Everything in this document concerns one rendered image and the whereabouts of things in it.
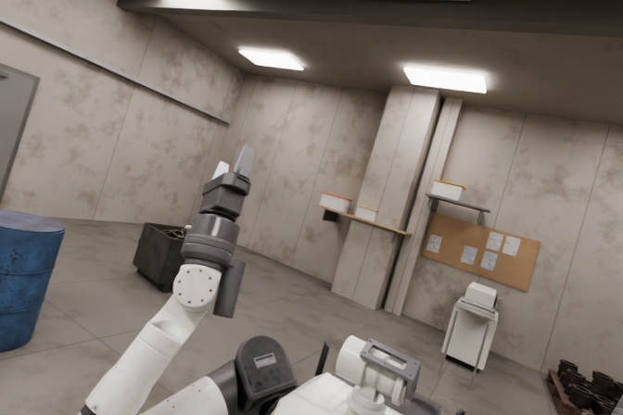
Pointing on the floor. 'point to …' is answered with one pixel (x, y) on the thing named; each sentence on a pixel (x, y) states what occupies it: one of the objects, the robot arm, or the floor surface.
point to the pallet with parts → (582, 391)
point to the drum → (24, 272)
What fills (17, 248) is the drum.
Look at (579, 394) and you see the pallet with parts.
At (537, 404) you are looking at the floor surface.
